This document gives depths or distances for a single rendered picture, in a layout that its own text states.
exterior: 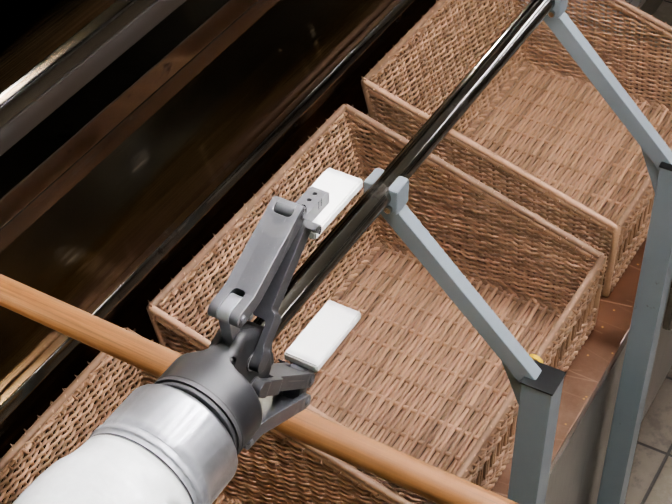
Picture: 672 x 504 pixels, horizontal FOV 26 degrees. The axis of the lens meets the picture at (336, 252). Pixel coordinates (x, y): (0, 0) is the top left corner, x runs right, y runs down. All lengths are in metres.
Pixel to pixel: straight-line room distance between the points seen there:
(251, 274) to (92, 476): 0.18
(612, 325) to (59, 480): 1.59
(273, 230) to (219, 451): 0.16
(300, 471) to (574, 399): 0.50
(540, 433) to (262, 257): 0.88
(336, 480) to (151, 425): 1.02
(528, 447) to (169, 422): 0.96
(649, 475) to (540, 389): 1.21
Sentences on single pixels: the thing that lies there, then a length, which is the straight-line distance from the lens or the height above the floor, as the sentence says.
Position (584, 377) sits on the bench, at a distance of 2.31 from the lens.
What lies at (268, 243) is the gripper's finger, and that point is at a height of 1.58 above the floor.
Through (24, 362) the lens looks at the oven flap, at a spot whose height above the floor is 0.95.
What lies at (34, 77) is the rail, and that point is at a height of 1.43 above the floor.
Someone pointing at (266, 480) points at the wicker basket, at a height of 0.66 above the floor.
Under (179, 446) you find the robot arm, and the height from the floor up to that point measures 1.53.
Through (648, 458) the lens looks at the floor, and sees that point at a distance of 2.99.
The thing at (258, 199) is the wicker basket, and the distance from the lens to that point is 2.17.
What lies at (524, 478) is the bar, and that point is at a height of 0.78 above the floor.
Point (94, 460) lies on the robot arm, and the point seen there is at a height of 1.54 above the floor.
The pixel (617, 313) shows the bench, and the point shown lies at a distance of 2.42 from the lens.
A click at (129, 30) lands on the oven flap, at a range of 1.53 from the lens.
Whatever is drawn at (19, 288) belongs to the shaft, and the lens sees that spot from 1.53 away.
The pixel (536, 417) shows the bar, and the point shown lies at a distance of 1.80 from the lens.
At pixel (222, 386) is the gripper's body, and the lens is 0.97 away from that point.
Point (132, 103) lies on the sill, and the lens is 1.86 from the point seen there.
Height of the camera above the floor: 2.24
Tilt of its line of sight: 42 degrees down
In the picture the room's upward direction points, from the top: straight up
